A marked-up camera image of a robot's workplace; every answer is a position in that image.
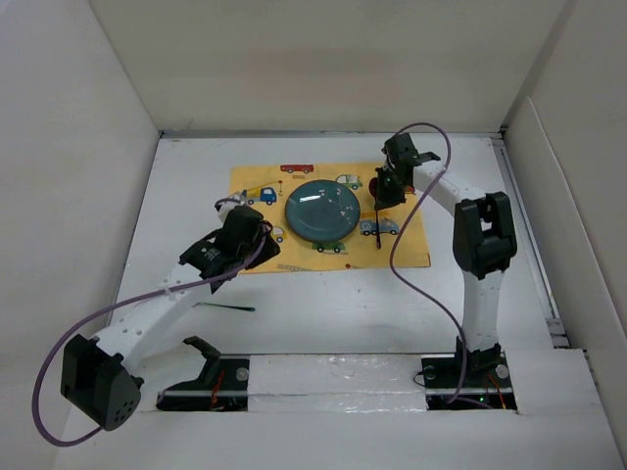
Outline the iridescent purple metal spoon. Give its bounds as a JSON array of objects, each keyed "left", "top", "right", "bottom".
[{"left": 368, "top": 177, "right": 382, "bottom": 250}]

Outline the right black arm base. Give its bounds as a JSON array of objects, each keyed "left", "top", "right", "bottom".
[{"left": 412, "top": 339, "right": 517, "bottom": 411}]

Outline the dark teal ceramic plate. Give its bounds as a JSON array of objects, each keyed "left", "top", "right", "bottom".
[{"left": 284, "top": 179, "right": 361, "bottom": 243}]

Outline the yellow vehicle-print cloth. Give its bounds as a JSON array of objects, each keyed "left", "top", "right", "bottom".
[{"left": 229, "top": 162, "right": 431, "bottom": 273}]

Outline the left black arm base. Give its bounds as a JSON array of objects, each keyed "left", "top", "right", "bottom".
[{"left": 156, "top": 336, "right": 251, "bottom": 412}]

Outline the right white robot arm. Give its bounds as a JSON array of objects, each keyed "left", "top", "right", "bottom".
[{"left": 369, "top": 132, "right": 517, "bottom": 386}]

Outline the iridescent metal fork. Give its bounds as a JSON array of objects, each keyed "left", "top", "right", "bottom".
[{"left": 194, "top": 302, "right": 256, "bottom": 312}]

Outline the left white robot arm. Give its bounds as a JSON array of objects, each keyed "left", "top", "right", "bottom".
[{"left": 61, "top": 206, "right": 280, "bottom": 431}]

